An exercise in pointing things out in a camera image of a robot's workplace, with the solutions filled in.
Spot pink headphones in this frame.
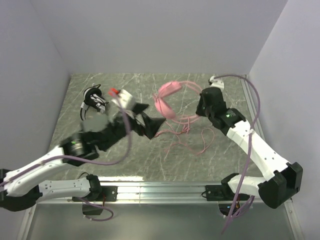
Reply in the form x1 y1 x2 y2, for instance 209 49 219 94
153 81 182 120

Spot pink headphone cable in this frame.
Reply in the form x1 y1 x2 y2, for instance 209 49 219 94
154 80 216 161

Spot white black headphones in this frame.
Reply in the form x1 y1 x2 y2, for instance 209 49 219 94
79 84 109 121

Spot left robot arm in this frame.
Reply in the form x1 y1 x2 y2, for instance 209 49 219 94
0 110 166 212

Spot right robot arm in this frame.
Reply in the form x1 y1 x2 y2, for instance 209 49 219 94
196 87 303 209

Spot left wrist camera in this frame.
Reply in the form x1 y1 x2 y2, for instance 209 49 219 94
108 88 136 111

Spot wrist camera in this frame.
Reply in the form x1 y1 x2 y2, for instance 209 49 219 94
208 75 225 91
108 88 136 111

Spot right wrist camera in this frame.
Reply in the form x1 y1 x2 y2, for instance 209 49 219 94
208 75 225 91

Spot aluminium front rail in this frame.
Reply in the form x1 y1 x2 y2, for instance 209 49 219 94
37 181 293 205

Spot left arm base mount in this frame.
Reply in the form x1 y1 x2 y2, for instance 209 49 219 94
71 185 118 217

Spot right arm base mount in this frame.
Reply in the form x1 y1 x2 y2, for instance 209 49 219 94
201 184 235 218

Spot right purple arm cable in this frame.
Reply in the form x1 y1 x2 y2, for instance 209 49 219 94
213 74 261 235

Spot aluminium left side rail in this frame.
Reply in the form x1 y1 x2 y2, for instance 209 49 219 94
16 205 37 240

